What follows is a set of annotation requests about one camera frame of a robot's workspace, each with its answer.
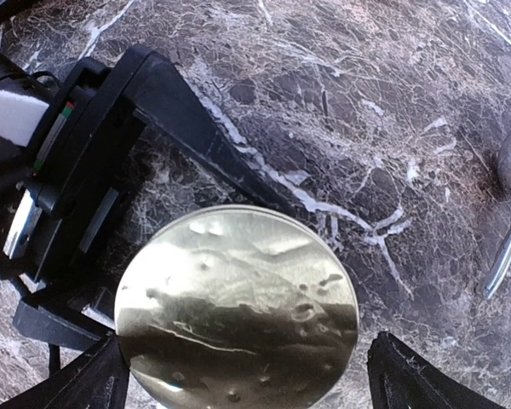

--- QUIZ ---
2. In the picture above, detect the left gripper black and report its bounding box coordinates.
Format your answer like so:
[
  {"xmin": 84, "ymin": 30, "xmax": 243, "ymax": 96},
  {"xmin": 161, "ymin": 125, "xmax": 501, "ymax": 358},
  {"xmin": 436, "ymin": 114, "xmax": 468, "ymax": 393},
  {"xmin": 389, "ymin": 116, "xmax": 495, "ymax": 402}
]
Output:
[{"xmin": 0, "ymin": 44, "xmax": 150, "ymax": 325}]

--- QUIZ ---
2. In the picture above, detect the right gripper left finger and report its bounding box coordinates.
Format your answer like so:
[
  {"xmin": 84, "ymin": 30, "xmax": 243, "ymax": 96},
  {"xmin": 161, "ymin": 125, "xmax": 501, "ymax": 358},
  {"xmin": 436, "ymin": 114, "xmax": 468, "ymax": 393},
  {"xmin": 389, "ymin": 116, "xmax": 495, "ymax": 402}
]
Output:
[{"xmin": 0, "ymin": 331, "xmax": 129, "ymax": 409}]

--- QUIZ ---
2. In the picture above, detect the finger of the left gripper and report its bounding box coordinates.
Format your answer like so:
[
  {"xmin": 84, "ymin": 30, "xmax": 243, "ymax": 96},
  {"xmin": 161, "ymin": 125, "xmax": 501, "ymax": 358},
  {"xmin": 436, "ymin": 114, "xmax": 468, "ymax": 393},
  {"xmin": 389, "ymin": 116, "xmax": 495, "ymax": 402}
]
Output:
[
  {"xmin": 131, "ymin": 46, "xmax": 295, "ymax": 216},
  {"xmin": 13, "ymin": 297, "xmax": 111, "ymax": 349}
]

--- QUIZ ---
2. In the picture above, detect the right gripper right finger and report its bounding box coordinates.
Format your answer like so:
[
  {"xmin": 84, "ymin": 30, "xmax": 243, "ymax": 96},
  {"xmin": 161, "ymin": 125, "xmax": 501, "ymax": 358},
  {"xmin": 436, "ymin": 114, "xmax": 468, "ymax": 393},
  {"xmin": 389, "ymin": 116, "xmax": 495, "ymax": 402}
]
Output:
[{"xmin": 367, "ymin": 331, "xmax": 494, "ymax": 409}]

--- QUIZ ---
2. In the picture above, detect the gold jar lid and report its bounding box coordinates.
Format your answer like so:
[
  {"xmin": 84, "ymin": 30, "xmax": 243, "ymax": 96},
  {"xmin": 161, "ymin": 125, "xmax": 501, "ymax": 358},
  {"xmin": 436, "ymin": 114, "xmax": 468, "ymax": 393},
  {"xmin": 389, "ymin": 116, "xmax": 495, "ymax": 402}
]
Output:
[{"xmin": 114, "ymin": 204, "xmax": 359, "ymax": 408}]

